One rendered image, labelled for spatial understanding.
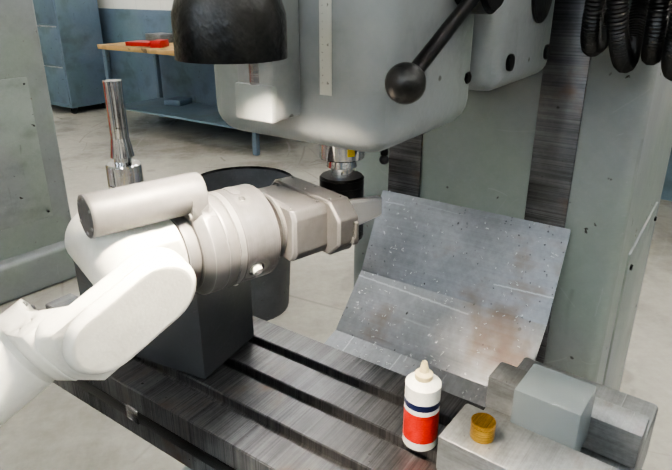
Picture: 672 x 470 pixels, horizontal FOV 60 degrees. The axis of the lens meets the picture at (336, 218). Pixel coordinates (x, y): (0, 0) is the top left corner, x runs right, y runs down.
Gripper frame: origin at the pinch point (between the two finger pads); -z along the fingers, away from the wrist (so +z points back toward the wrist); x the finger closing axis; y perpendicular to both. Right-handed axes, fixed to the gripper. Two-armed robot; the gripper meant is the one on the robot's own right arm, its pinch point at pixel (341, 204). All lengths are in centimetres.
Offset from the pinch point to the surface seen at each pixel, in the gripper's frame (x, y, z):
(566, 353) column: -8, 32, -41
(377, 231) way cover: 22.9, 18.0, -28.5
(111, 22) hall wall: 711, 18, -244
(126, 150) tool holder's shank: 32.4, -0.9, 10.2
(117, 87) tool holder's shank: 32.7, -9.2, 10.2
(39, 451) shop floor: 137, 123, 13
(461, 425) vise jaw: -18.4, 16.6, 0.8
